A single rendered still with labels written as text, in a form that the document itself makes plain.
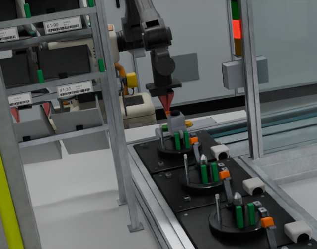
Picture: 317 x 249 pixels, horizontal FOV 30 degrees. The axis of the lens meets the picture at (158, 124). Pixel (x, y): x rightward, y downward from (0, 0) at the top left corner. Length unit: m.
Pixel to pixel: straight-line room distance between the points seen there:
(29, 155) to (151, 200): 0.44
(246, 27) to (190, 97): 3.36
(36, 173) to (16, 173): 1.56
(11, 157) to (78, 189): 1.38
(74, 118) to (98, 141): 0.18
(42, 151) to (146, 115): 1.08
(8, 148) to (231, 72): 1.16
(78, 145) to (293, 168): 0.64
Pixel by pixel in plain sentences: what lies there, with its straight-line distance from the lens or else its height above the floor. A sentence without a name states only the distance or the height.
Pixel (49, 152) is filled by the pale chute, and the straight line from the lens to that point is 1.82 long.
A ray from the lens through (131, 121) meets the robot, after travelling 2.81.
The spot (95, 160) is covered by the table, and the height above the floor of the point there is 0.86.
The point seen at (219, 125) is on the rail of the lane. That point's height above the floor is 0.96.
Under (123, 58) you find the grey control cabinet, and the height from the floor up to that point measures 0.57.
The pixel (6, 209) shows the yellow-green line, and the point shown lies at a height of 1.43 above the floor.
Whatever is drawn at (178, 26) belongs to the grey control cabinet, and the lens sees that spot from 4.81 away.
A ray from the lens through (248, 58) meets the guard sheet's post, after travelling 1.65.
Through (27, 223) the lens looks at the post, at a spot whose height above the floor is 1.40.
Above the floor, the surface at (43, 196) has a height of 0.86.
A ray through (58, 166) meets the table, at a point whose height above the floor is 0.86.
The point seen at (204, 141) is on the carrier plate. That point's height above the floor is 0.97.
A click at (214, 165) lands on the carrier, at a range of 1.54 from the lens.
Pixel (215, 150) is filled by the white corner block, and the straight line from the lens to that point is 1.75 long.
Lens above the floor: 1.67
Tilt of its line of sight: 20 degrees down
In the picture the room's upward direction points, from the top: 8 degrees counter-clockwise
